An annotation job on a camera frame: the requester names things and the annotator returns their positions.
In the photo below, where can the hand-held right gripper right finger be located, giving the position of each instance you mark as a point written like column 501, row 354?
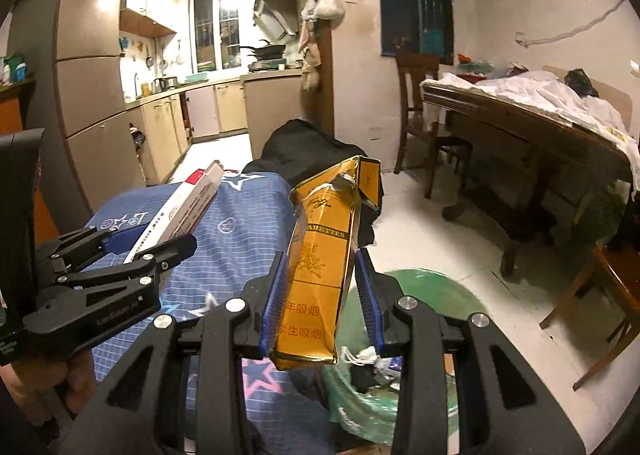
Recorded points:
column 367, row 295

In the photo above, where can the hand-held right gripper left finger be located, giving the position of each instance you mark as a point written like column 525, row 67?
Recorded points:
column 272, row 305

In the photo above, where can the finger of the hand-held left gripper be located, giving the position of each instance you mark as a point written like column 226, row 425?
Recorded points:
column 125, row 238
column 170, row 252

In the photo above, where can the gold and blue snack bag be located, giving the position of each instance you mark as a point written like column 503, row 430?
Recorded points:
column 320, row 285

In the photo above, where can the red white cigarette carton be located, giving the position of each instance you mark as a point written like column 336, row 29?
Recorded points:
column 190, row 200

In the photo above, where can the green lined trash bin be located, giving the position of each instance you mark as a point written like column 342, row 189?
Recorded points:
column 440, row 295

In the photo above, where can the person's left hand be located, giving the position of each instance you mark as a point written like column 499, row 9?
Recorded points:
column 75, row 380

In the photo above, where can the white face mask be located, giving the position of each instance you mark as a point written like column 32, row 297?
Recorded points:
column 367, row 355

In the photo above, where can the blue checked star tablecloth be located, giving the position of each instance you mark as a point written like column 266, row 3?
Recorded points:
column 235, row 235

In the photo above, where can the black crumpled item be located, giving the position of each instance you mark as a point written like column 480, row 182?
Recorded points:
column 362, row 377

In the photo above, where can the beige kitchen base cabinets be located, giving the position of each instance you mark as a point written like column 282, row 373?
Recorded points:
column 225, row 110

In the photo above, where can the grey refrigerator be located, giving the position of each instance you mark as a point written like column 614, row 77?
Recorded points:
column 90, row 85

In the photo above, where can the large black bag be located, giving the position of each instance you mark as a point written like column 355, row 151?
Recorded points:
column 300, row 145

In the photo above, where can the metal pot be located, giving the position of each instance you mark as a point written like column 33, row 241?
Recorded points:
column 170, row 81

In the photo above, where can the teal basin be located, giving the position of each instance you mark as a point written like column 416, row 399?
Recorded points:
column 196, row 79

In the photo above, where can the small medicine bottle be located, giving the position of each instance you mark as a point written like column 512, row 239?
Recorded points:
column 5, row 72

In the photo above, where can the gas stove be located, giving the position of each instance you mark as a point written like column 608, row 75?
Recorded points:
column 267, row 66

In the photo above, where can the dark wooden table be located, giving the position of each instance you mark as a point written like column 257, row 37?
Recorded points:
column 525, row 145

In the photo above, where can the black wok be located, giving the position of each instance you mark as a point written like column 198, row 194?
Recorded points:
column 265, row 51

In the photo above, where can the kitchen window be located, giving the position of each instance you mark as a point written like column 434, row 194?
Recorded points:
column 215, row 30

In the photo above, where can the dark wooden chair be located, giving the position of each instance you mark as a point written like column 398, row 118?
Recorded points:
column 417, row 70

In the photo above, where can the hanging kitchen cloths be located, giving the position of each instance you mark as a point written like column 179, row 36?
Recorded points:
column 311, row 55

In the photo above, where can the brown wooden chair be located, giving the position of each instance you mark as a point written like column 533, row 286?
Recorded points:
column 615, row 280

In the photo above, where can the steel range hood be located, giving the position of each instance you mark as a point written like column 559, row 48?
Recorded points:
column 275, row 17

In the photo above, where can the white cloth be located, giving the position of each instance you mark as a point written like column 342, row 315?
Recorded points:
column 540, row 90

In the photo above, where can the hanging white plastic bag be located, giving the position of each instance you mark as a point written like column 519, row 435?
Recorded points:
column 330, row 5

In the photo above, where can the small black bag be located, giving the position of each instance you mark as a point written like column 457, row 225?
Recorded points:
column 581, row 82

